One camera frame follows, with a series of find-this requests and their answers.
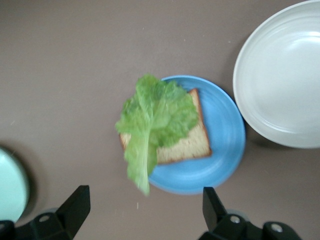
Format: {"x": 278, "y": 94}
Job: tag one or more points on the brown toast bread slice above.
{"x": 190, "y": 147}

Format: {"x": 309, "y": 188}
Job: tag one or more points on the green lettuce leaf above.
{"x": 155, "y": 117}

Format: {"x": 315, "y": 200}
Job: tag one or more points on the beige round plate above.
{"x": 282, "y": 80}

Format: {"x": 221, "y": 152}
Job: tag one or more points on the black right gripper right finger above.
{"x": 222, "y": 220}

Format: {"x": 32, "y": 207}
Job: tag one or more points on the blue round plate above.
{"x": 220, "y": 140}

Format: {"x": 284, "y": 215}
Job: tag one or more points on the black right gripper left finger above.
{"x": 62, "y": 220}

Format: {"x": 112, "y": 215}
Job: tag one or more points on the light green round plate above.
{"x": 11, "y": 185}

